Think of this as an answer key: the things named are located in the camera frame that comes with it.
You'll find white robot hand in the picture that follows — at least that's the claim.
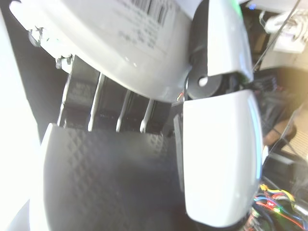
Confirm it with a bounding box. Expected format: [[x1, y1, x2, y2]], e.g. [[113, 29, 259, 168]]
[[40, 0, 264, 231]]

